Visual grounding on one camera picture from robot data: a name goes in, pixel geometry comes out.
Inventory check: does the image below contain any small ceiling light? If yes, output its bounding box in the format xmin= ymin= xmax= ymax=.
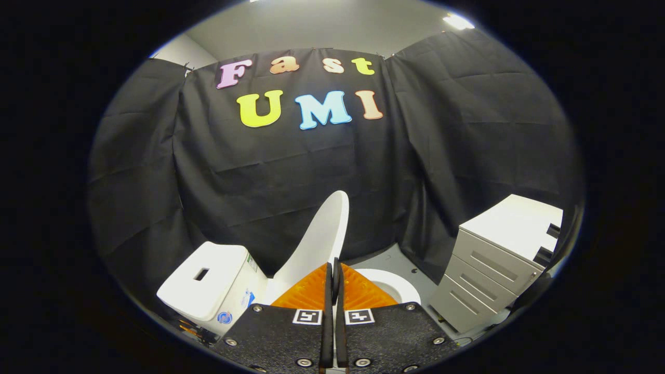
xmin=443 ymin=13 xmax=475 ymax=30

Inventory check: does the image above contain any black backdrop cloth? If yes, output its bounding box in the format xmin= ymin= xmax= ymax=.
xmin=87 ymin=29 xmax=582 ymax=312

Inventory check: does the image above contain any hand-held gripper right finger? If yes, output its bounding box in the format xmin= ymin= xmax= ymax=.
xmin=334 ymin=261 xmax=460 ymax=373

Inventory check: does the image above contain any grey drawer cabinet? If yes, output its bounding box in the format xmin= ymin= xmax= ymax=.
xmin=429 ymin=194 xmax=564 ymax=334

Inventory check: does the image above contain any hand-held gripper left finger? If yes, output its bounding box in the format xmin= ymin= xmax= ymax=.
xmin=213 ymin=262 xmax=334 ymax=373

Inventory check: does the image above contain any white toilet tank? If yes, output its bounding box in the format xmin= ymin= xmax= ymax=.
xmin=157 ymin=242 xmax=268 ymax=336

